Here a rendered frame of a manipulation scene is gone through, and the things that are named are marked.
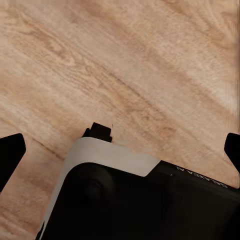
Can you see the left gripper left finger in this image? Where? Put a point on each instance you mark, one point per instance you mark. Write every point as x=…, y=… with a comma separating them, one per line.
x=12, y=149

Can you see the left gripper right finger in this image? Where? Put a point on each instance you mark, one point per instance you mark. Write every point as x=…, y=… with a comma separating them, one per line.
x=232, y=149

